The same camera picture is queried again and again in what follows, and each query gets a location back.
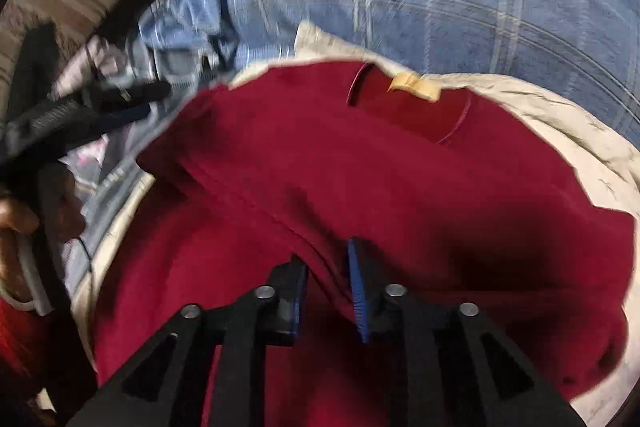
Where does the red garment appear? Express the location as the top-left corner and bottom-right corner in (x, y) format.
(92, 62), (636, 427)

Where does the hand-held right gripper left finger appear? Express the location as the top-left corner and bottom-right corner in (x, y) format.
(65, 255), (309, 427)

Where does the small grey pink cloth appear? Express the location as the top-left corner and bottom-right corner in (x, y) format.
(51, 36), (132, 100)

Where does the person's left forearm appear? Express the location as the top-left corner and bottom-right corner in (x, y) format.
(0, 232), (98, 414)

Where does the person's left hand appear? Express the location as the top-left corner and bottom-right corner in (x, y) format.
(0, 172), (87, 300)

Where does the grey cloth with pink star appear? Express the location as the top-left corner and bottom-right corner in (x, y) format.
(57, 127), (166, 288)

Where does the cream leaf-print sheet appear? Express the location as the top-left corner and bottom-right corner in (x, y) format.
(70, 22), (640, 427)

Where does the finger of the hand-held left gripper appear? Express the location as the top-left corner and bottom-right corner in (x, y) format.
(85, 79), (173, 108)
(97, 103), (152, 130)

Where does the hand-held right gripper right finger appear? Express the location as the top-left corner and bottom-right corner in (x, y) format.
(347, 237), (587, 427)

